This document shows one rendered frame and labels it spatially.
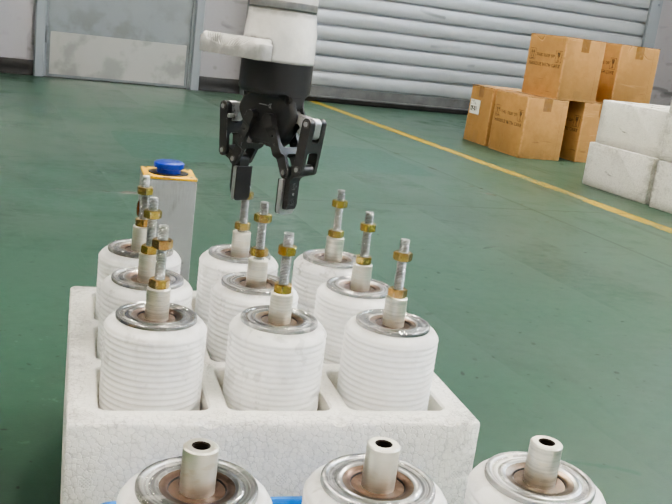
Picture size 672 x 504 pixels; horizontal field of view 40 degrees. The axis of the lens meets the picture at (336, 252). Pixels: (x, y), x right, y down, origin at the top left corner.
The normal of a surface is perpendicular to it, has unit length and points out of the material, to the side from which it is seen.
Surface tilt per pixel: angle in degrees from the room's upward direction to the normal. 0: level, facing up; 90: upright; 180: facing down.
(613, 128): 90
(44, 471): 0
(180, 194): 90
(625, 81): 90
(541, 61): 90
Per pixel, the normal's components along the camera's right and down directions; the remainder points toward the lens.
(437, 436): 0.26, 0.27
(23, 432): 0.12, -0.96
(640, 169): -0.91, -0.01
